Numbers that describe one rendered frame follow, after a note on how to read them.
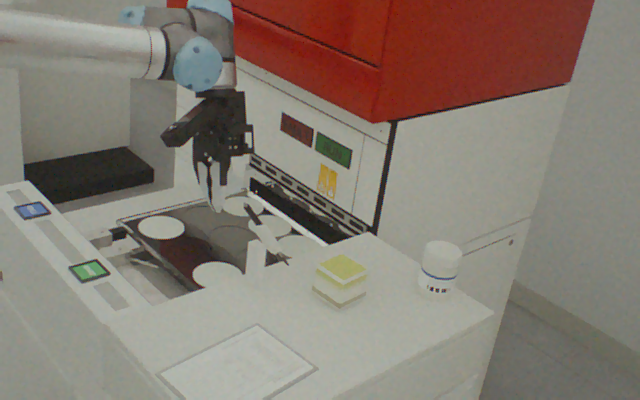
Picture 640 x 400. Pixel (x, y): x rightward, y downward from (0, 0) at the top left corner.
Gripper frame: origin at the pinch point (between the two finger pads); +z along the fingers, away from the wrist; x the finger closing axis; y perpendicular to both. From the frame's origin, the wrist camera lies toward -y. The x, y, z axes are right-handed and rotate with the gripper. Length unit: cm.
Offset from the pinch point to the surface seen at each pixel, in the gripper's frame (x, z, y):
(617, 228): 11, 32, 197
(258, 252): -1.8, 9.4, 8.1
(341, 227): 10.2, 10.6, 43.3
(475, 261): 6, 26, 92
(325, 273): -11.1, 13.6, 15.6
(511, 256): 6, 28, 111
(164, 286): 31.2, 20.0, 9.1
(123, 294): 12.9, 15.1, -11.1
